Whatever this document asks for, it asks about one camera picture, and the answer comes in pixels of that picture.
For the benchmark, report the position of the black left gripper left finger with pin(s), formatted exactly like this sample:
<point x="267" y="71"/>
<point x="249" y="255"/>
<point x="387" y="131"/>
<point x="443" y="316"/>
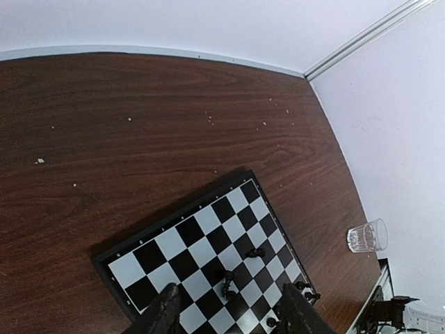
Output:
<point x="162" y="314"/>

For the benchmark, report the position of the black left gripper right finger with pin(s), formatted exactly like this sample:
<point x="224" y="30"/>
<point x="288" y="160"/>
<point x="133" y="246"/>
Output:
<point x="298" y="316"/>

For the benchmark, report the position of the black chess piece back row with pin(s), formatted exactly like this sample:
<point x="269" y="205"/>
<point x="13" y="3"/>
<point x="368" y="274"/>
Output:
<point x="272" y="322"/>

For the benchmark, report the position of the black and grey chessboard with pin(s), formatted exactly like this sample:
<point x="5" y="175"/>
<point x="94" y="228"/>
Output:
<point x="192" y="247"/>

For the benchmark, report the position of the black chess rook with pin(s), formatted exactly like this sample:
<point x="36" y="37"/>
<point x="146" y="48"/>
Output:
<point x="310" y="297"/>

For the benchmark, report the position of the black chess pawn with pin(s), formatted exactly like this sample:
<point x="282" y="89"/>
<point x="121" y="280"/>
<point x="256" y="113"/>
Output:
<point x="301" y="285"/>
<point x="256" y="252"/>

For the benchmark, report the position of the pile of black chess pieces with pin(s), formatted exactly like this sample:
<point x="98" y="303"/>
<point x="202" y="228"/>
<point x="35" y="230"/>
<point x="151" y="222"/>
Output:
<point x="226" y="291"/>

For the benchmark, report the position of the black chess pawn fallen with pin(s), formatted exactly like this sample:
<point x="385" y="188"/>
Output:
<point x="256" y="252"/>

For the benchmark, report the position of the clear drinking glass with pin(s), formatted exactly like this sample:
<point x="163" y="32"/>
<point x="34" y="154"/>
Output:
<point x="370" y="237"/>

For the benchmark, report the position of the aluminium front rail frame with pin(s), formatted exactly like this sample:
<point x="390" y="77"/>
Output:
<point x="382" y="291"/>

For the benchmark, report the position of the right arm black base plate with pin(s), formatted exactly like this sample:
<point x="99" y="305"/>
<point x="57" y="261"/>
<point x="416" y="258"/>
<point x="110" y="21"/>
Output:
<point x="387" y="311"/>

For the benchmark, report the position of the right aluminium corner post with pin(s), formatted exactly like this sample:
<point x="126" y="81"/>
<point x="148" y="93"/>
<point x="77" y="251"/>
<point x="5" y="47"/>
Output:
<point x="371" y="33"/>

